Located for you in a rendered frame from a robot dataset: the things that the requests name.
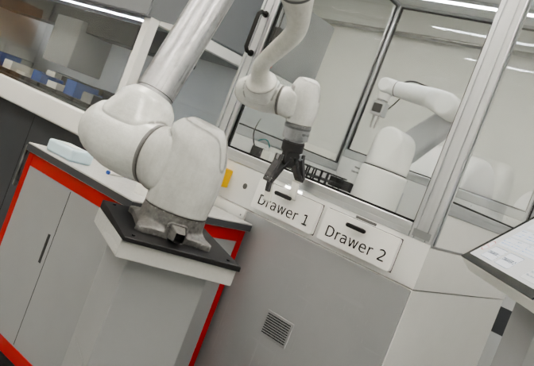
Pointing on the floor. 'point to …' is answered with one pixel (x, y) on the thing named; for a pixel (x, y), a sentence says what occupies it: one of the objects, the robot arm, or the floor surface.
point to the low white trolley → (74, 256)
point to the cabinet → (333, 310)
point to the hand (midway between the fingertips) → (280, 197)
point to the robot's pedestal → (138, 304)
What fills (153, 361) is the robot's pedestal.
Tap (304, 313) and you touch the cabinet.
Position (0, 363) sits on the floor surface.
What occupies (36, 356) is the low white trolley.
